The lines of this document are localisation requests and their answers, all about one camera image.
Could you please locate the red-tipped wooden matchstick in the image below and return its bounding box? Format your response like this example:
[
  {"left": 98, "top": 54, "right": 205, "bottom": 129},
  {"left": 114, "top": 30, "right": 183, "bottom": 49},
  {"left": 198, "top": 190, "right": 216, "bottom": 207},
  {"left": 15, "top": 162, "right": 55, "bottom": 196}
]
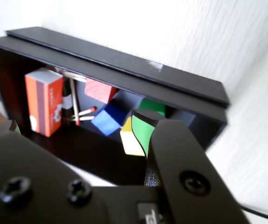
[
  {"left": 78, "top": 106, "right": 98, "bottom": 116},
  {"left": 69, "top": 78, "right": 80, "bottom": 126},
  {"left": 72, "top": 115, "right": 95, "bottom": 122}
]

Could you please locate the green wooden cube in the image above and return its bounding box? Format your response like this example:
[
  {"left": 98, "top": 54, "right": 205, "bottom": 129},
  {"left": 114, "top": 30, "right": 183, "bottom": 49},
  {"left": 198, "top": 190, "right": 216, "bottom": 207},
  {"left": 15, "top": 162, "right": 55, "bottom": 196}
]
[{"left": 137, "top": 98, "right": 167, "bottom": 117}]

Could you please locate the red wooden cube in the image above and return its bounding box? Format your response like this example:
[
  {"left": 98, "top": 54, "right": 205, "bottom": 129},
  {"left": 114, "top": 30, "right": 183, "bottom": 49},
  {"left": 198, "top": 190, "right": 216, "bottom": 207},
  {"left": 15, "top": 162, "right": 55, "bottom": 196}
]
[{"left": 84, "top": 77, "right": 118, "bottom": 105}]

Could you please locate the black cardboard box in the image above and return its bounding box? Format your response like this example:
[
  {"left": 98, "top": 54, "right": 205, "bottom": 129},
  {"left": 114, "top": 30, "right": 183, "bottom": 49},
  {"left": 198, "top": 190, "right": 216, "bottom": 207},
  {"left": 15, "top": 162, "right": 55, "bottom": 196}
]
[{"left": 0, "top": 36, "right": 228, "bottom": 187}]

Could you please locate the orange matchbox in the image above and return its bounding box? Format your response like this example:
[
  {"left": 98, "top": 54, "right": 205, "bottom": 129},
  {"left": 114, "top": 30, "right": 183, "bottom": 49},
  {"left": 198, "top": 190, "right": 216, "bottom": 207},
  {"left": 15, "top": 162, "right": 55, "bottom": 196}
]
[{"left": 24, "top": 67, "right": 64, "bottom": 138}]

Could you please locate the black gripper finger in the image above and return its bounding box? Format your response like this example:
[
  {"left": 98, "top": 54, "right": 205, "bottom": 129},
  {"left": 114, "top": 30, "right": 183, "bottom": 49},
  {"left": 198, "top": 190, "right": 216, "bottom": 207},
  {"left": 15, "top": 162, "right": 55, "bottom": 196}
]
[
  {"left": 131, "top": 109, "right": 249, "bottom": 224},
  {"left": 0, "top": 119, "right": 21, "bottom": 140}
]

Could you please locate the blue wooden cube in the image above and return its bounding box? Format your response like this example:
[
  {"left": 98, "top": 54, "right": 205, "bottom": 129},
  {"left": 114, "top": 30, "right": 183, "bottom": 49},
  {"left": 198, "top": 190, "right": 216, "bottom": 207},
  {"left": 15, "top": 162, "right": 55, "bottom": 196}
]
[{"left": 91, "top": 102, "right": 127, "bottom": 136}]

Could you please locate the yellow wooden cube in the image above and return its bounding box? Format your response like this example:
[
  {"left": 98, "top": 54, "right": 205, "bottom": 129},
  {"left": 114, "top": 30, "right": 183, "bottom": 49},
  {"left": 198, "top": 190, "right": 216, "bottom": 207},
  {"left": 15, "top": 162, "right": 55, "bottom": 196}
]
[{"left": 120, "top": 116, "right": 146, "bottom": 156}]

